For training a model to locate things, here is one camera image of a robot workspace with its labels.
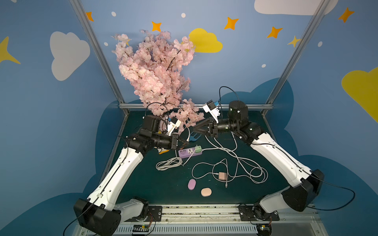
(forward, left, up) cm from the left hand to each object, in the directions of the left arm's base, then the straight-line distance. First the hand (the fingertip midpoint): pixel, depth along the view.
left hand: (188, 142), depth 67 cm
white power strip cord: (+14, -25, -28) cm, 40 cm away
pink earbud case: (-14, -10, -28) cm, 33 cm away
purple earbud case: (-10, -2, -29) cm, 31 cm away
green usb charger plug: (+10, -6, -24) cm, 27 cm away
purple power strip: (+10, +2, -28) cm, 30 cm away
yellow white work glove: (+11, +18, -29) cm, 35 cm away
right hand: (+3, -4, +7) cm, 9 cm away
